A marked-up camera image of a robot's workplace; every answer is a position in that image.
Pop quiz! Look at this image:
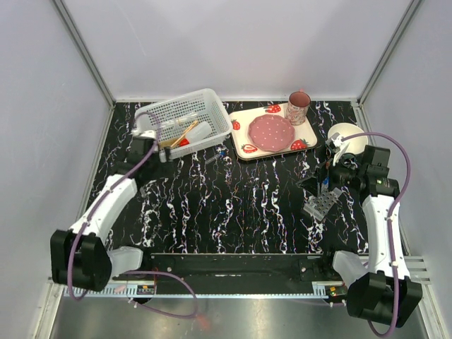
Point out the pink patterned mug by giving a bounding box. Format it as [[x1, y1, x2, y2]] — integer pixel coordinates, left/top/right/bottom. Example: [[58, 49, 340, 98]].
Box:
[[285, 90, 311, 126]]

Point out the right controller box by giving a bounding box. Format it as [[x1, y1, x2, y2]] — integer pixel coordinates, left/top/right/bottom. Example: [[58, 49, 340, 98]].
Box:
[[326, 285, 347, 299]]

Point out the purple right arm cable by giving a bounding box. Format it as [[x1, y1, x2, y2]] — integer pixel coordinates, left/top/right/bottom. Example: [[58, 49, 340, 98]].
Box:
[[341, 132, 412, 336]]

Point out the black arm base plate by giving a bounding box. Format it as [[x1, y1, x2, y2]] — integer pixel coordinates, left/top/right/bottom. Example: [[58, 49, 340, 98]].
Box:
[[112, 252, 364, 296]]

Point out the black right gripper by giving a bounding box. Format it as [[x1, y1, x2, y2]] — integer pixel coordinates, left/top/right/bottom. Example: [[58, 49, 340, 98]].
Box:
[[297, 150, 365, 198]]

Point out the white paper bowl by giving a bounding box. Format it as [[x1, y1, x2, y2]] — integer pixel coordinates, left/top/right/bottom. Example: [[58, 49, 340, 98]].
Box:
[[327, 123, 369, 155]]

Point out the pink dotted plate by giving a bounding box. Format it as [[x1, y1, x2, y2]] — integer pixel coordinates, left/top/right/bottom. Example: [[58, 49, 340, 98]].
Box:
[[248, 114, 295, 153]]

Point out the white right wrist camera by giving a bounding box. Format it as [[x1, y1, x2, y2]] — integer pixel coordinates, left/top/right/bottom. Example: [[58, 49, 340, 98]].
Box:
[[326, 132, 350, 167]]

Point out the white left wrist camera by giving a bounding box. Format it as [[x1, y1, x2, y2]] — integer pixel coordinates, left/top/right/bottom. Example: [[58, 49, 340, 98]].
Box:
[[131, 129, 157, 141]]

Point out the controller box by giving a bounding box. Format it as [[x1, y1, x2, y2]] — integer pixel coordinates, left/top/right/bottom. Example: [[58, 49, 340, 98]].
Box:
[[326, 285, 347, 299], [136, 282, 156, 297]]

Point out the clear plastic funnel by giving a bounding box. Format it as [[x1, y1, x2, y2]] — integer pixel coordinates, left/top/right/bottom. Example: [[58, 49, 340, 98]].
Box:
[[160, 114, 195, 129]]

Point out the wooden test tube clamp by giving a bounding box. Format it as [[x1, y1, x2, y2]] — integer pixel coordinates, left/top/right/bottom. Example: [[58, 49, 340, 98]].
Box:
[[170, 120, 198, 148]]

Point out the white perforated plastic basket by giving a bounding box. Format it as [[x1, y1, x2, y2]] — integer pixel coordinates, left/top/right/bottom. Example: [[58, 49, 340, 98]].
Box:
[[133, 88, 232, 160]]

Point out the left controller box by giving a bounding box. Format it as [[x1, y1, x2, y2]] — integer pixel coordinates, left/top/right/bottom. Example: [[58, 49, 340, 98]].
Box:
[[136, 282, 156, 297]]

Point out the white squeeze bottle red cap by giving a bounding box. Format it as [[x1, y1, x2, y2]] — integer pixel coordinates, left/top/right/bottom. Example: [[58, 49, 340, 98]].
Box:
[[179, 121, 212, 147]]

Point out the clear test tube rack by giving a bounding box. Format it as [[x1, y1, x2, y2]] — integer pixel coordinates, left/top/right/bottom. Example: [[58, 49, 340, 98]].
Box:
[[303, 188, 343, 222]]

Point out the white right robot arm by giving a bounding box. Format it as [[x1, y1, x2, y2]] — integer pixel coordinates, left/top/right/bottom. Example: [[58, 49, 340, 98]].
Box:
[[303, 145, 422, 328]]

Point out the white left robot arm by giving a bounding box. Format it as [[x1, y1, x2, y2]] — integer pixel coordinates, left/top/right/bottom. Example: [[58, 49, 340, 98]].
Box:
[[50, 131, 170, 292]]

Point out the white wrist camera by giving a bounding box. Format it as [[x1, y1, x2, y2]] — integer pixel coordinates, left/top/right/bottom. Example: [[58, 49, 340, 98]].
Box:
[[131, 129, 157, 141], [326, 132, 350, 167]]

